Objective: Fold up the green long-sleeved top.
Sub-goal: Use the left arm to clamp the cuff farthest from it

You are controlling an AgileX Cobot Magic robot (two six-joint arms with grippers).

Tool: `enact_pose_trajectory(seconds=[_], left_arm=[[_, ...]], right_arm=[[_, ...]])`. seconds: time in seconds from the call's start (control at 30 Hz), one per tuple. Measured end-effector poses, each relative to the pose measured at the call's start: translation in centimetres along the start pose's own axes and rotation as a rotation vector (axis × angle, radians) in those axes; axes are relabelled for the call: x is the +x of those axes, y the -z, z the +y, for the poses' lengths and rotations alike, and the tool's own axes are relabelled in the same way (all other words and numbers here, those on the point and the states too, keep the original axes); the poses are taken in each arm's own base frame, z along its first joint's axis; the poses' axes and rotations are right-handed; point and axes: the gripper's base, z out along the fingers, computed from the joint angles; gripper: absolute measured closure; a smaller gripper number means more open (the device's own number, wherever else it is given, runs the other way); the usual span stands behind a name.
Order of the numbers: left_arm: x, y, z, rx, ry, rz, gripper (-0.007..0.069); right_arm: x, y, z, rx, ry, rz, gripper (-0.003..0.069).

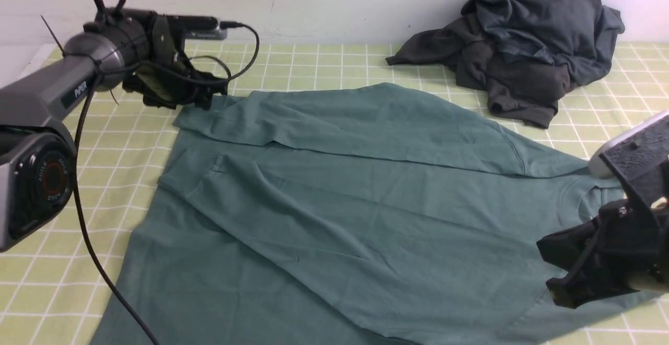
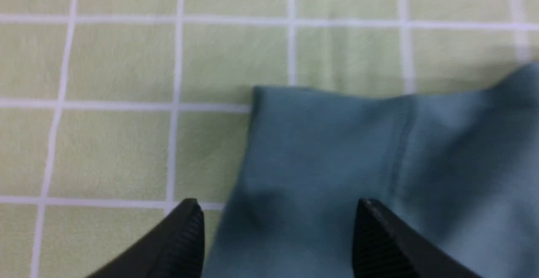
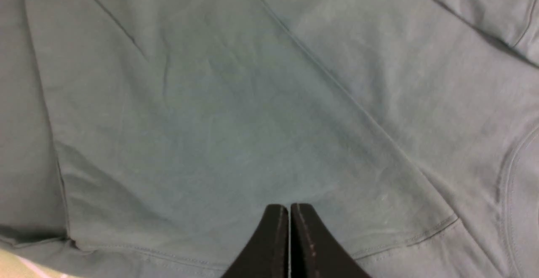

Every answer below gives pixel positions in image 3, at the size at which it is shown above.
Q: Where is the green long-sleeved shirt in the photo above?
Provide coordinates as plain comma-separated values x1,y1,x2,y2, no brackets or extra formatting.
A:
1,0,538,278

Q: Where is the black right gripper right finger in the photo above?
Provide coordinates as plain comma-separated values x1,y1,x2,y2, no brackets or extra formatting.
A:
290,203,370,278

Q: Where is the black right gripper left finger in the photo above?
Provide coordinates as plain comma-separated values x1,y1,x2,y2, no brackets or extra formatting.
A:
223,204,289,278

